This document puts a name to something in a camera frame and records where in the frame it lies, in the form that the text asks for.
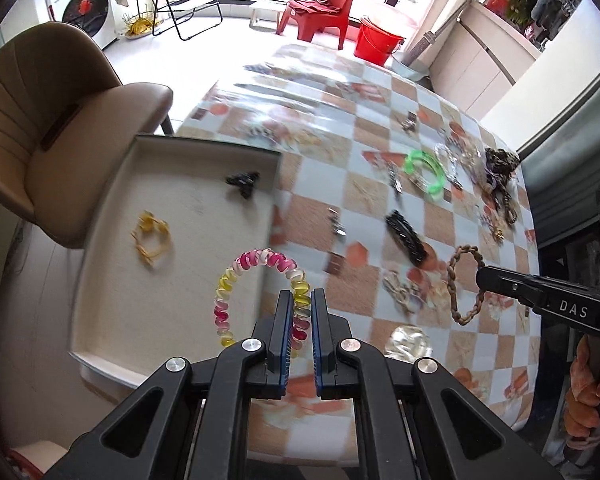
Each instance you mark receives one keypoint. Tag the cream polka dot scrunchie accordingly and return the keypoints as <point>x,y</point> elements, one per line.
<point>408,343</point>

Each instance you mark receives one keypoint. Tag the right hand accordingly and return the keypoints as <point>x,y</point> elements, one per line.
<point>582,398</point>

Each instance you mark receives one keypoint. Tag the grey jewelry tray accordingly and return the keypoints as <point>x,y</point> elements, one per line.
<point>166,229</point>

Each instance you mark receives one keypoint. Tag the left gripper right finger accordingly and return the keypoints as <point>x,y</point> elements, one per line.
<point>413,420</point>

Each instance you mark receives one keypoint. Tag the beige bunny ear hair clip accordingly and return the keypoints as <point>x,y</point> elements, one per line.
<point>401,293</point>

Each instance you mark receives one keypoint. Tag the green translucent bangle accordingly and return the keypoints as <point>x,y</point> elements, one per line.
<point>426,173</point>

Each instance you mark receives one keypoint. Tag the red plastic chair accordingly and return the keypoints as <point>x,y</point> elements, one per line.
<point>312,16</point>

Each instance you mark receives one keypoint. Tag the silver dark hair clip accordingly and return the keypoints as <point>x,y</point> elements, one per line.
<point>394,179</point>

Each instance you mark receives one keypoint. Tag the patterned checkered tablecloth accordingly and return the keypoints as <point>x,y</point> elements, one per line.
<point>375,205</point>

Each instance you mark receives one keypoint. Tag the beige upholstered chair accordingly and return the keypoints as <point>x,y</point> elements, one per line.
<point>66,122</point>

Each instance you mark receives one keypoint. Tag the small silver charm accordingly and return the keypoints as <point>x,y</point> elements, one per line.
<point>409,123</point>

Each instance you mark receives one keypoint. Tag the red plastic bucket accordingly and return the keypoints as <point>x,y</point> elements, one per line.
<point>375,45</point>

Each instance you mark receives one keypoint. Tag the white cabinet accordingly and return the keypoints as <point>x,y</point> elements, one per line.
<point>480,61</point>

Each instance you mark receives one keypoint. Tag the black beaded rectangular hair clip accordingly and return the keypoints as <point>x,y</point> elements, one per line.
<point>406,237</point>

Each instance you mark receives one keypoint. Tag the black claw hair clip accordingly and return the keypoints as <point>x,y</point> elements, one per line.
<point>244,182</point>

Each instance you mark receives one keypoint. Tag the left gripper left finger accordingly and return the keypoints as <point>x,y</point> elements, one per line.
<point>188,420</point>

